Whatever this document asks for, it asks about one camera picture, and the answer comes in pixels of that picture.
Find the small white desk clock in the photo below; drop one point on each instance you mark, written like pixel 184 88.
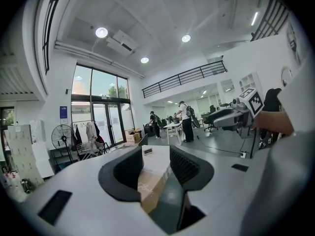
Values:
pixel 148 151

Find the white locker cabinet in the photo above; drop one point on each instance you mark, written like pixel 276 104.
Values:
pixel 21 154

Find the clothes rack with garments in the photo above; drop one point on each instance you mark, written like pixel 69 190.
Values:
pixel 89 134

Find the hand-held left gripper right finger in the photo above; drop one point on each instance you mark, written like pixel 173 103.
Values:
pixel 200 171

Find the black standing fan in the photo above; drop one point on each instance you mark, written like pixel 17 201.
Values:
pixel 62 138

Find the white power strip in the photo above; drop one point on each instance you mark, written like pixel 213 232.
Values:
pixel 243 154

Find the white work table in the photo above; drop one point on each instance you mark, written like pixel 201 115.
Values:
pixel 173 126

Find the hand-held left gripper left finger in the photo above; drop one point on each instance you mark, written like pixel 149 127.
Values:
pixel 108 178

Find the black office chair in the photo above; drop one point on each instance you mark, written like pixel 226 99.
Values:
pixel 211 120

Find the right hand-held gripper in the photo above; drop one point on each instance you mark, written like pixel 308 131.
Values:
pixel 242 118

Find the white wall shelf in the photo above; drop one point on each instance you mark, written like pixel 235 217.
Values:
pixel 249 82

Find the round wall mirror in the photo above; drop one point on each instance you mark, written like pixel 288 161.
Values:
pixel 286 75

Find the blue wall poster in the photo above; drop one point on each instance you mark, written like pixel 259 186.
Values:
pixel 63 115

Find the long tube ceiling light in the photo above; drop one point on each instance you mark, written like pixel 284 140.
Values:
pixel 254 18

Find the dark flat panel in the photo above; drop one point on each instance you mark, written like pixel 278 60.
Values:
pixel 169 205

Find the white ceiling air conditioner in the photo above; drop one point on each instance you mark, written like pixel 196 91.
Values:
pixel 121 42

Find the black balcony railing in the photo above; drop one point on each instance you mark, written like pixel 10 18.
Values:
pixel 184 77

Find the open cardboard box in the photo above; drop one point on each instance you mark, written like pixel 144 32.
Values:
pixel 133 137

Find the black high railing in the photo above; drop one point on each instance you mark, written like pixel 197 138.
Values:
pixel 270 21

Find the brown cardboard box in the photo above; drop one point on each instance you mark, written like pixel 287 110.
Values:
pixel 151 188

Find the person's right forearm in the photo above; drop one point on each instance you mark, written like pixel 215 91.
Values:
pixel 273 122

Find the person's white shirt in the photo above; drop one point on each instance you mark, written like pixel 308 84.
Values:
pixel 283 181

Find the round ceiling light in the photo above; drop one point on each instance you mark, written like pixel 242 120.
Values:
pixel 144 60
pixel 186 38
pixel 101 32

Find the glass entrance door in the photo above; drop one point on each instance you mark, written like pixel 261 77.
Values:
pixel 103 112

